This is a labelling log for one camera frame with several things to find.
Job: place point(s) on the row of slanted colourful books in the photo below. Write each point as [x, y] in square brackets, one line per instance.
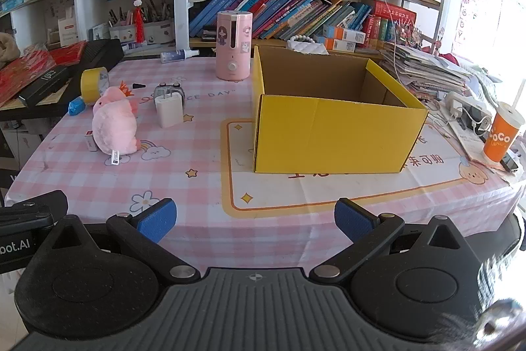
[287, 11]

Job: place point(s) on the packing tape roll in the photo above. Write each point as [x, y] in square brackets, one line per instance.
[88, 85]

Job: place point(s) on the white card box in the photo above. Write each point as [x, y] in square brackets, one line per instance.
[68, 32]

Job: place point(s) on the row of red dictionaries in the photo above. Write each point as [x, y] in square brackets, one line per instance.
[386, 22]

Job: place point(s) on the small spray bottle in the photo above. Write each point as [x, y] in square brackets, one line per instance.
[176, 55]

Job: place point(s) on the white quilted bag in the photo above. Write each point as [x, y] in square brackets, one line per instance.
[306, 46]

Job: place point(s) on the yellow cardboard box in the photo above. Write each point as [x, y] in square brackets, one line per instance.
[328, 137]

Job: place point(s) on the orange white carton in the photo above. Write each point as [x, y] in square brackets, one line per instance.
[343, 33]
[337, 45]

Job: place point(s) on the stack of papers and booklets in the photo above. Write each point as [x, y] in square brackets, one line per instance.
[423, 69]

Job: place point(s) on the printed paper sheet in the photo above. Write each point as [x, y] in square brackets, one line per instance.
[468, 137]

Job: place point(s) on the pink humidifier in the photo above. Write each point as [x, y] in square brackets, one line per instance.
[232, 63]

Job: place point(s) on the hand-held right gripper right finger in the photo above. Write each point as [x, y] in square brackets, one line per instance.
[352, 218]

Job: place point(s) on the small white blue box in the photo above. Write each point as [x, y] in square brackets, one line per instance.
[99, 32]

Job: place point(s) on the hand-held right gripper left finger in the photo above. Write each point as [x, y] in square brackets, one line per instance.
[158, 220]

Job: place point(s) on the small red paper pack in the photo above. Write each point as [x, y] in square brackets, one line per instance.
[68, 53]

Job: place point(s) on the black ribbed case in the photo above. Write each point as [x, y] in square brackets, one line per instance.
[102, 51]

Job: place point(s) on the pink checkered tablecloth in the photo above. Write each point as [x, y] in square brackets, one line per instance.
[185, 162]

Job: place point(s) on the white power strip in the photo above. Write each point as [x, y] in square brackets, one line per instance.
[462, 102]

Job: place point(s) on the beige towel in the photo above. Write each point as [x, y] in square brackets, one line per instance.
[7, 51]

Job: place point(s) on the pink plush toy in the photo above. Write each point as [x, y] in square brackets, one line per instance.
[113, 125]

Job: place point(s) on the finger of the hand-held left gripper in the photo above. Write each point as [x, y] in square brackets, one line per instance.
[37, 205]

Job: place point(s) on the red tassel ornament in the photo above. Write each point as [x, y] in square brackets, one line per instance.
[140, 22]

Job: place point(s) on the grey purple toy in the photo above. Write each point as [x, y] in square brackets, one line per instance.
[164, 91]

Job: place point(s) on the brown board with black edge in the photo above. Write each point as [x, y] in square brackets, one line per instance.
[41, 106]

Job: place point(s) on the large red paper pack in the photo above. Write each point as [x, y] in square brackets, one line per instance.
[20, 75]

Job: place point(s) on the white pen holder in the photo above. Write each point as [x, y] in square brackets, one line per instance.
[123, 32]
[158, 31]

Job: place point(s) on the white charger plug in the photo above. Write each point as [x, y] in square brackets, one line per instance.
[168, 112]

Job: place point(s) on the orange paper cup with straw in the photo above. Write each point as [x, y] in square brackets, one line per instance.
[499, 137]

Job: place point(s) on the blue packet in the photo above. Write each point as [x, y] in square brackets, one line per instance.
[76, 106]

